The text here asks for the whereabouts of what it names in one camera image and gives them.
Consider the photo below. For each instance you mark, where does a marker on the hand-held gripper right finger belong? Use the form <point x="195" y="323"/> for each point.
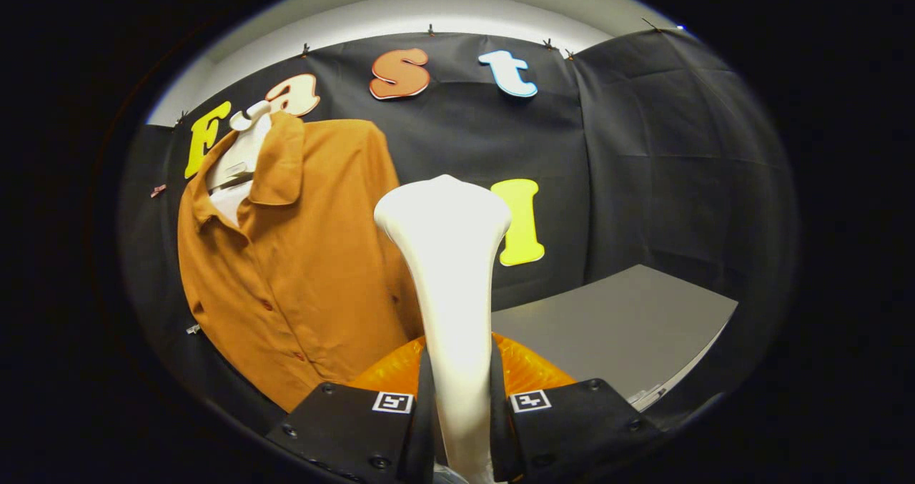
<point x="572" y="434"/>

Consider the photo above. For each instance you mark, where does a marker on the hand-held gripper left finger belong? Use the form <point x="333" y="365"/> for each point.
<point x="350" y="427"/>

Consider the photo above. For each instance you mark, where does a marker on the brown button shirt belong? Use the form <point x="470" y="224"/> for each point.
<point x="307" y="269"/>

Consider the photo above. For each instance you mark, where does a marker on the white garment steamer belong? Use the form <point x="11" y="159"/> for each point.
<point x="454" y="291"/>

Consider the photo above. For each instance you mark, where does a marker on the grey cabinet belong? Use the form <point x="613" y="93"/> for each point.
<point x="622" y="319"/>

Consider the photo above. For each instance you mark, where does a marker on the white mannequin torso form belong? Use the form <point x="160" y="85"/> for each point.
<point x="239" y="156"/>

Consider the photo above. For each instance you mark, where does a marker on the black backdrop cloth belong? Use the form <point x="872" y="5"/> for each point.
<point x="643" y="148"/>

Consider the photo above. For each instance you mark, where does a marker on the row of black clips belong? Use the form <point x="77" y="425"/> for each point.
<point x="431" y="29"/>

